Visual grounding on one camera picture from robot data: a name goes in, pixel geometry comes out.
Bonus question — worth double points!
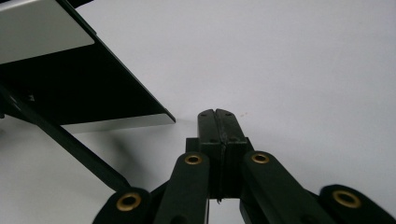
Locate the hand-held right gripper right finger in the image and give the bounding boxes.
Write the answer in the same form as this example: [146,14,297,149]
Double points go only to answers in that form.
[216,108,337,224]

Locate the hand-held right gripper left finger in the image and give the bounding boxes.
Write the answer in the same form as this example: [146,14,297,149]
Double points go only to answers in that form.
[153,108,224,224]

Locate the black photo frame stand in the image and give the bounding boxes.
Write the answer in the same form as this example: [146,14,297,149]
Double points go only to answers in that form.
[0,83,132,192]

